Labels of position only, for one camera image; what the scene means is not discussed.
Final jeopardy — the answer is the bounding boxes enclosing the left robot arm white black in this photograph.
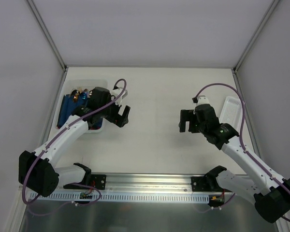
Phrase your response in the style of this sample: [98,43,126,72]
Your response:
[18,86,131,197]

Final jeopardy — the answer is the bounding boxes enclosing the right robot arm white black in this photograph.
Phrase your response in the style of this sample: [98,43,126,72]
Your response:
[179,104,290,223]

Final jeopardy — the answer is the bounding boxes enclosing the rolled blue napkin bundles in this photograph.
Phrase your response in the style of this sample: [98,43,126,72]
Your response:
[57,94,103,130]

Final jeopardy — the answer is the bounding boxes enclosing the white perforated cutlery tray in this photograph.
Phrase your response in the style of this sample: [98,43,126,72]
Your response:
[219,96,242,132]

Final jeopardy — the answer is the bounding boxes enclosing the gold spoons in bin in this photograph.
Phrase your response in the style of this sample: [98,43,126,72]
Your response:
[69,87,89,103]

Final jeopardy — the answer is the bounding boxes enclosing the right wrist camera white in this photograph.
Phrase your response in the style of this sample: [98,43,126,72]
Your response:
[192,95,209,109]

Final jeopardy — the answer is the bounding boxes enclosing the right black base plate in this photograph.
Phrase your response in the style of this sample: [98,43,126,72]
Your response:
[190,176,211,192]

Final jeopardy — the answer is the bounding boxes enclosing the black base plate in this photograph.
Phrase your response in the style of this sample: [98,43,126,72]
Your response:
[190,176,211,192]
[89,174,107,190]

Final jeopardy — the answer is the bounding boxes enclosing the aluminium mounting rail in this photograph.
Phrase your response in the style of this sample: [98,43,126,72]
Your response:
[53,170,252,194]

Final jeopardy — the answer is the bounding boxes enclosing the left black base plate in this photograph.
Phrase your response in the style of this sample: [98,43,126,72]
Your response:
[89,174,107,190]

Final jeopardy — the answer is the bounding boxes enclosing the right aluminium frame post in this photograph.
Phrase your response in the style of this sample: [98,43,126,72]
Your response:
[233,0,281,73]

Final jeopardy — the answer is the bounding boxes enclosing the aluminium frame post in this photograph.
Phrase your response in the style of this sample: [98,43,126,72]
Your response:
[25,0,67,70]
[233,0,281,73]

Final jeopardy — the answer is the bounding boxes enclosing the white slotted cable duct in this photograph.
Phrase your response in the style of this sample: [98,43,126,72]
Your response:
[39,191,210,204]

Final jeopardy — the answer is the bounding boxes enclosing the left aluminium frame post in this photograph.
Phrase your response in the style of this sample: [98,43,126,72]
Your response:
[25,0,67,70]

